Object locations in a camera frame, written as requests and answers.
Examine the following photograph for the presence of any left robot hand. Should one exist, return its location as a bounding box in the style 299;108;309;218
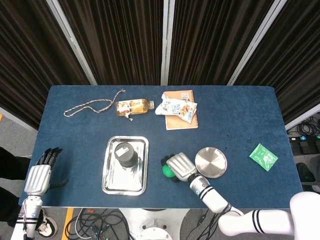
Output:
24;147;70;197

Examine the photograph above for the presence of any black floor object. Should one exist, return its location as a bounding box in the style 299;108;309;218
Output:
296;162;316;186

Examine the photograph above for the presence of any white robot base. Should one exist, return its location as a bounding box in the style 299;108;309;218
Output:
117;207;191;240

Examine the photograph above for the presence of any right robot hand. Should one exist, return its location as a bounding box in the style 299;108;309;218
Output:
159;152;198;185

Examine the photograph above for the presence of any green sachet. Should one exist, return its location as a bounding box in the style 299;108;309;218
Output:
248;143;279;172

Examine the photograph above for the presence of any dark brown curtain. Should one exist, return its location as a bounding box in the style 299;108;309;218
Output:
0;0;91;131
167;0;276;86
58;0;166;86
233;0;320;123

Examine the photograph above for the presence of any green ball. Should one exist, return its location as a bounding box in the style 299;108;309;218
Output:
161;164;176;179

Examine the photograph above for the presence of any black trouser leg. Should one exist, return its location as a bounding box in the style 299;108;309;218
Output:
0;186;42;227
0;146;32;180

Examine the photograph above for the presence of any beige braided rope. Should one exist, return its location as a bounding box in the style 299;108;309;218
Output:
63;88;126;118

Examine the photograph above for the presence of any black floor cable tangle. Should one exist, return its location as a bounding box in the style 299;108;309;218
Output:
66;208;132;240

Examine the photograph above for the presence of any blue table cloth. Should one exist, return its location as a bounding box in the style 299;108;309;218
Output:
18;84;307;210

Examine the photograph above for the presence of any tan spiral notebook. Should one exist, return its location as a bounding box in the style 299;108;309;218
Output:
162;89;199;131

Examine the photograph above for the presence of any rectangular steel tray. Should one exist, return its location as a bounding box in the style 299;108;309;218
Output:
102;135;150;197

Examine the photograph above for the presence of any white crumpled snack packet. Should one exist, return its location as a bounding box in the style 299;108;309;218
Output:
154;91;198;125

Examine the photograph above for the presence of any black cylindrical jar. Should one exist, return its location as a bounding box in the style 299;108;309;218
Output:
113;142;141;168

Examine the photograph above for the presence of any round steel plate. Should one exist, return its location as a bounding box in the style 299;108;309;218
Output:
194;146;228;179

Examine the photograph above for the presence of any black cable with inline box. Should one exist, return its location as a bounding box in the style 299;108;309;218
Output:
189;208;211;240

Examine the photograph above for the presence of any black power strip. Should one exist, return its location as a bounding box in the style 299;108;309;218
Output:
288;134;320;144

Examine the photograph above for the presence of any white black sneaker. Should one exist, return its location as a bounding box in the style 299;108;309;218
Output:
36;209;59;238

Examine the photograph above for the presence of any white partition post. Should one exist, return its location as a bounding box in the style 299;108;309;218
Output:
226;0;288;86
46;0;98;86
284;102;320;131
0;106;38;132
160;0;176;86

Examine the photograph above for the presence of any white floor cable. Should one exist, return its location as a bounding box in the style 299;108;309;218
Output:
74;214;92;240

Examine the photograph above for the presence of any yellow tea bottle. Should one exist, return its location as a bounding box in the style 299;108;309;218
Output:
115;98;155;123

